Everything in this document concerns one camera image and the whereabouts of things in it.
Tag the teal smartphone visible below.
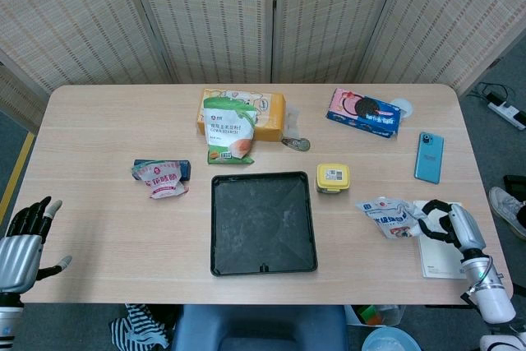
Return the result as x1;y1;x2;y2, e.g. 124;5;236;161
413;131;445;185

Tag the green white corn starch bag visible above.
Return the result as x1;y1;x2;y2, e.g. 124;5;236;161
202;95;256;166

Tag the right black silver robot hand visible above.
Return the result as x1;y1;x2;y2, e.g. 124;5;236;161
418;198;488;256

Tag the beige woven folding screen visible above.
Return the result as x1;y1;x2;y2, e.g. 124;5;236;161
0;0;526;132

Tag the clear bag with colourful cube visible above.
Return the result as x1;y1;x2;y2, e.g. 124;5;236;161
344;304;406;327

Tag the black white striped cloth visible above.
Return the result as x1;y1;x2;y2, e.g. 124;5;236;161
108;303;172;350

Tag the blue chair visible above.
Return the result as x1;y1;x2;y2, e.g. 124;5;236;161
170;304;349;351

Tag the black power cable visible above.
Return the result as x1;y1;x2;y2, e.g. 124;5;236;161
468;81;517;108

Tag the pink blue cookie box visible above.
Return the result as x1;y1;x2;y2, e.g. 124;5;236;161
325;87;402;139

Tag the white sneaker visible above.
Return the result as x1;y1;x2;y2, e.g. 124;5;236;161
488;186;526;241

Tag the yellow tissue pack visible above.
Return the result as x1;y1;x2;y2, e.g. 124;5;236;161
195;88;287;142

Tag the white notebook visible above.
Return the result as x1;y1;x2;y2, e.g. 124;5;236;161
413;200;478;279

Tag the light blue basin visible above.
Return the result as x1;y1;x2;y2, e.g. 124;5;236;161
361;326;420;351

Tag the white power strip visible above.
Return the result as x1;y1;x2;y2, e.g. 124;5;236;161
487;99;526;131

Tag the black object on floor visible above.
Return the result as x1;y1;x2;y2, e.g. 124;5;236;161
503;175;526;200

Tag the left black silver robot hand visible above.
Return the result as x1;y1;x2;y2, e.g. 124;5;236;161
0;196;74;293

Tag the white round lid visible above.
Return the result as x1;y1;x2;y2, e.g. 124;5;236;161
389;97;415;118

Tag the correction tape dispenser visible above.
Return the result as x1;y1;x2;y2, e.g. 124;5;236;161
281;136;311;152

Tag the yellow lidded container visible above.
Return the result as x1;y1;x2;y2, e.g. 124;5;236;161
315;163;351;195

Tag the clear plastic wrapper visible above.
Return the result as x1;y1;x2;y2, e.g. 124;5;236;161
286;104;301;138

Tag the black square plastic tray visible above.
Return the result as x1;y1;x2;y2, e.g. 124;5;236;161
210;170;320;277

